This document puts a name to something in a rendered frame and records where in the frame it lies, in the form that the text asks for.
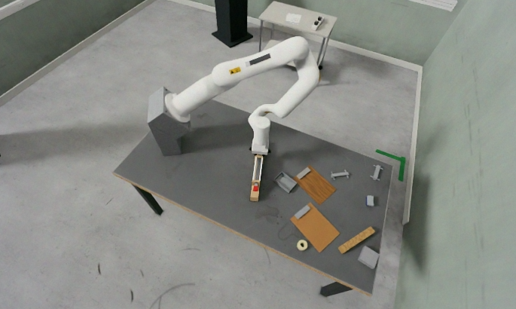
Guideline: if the wooden flat bar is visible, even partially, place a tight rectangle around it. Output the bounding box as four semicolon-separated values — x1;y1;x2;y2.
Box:
338;227;375;254

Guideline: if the cream roll of masking tape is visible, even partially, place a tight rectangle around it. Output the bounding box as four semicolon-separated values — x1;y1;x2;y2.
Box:
298;240;307;251

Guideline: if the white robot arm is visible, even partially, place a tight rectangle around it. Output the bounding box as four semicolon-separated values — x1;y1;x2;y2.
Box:
165;36;320;155

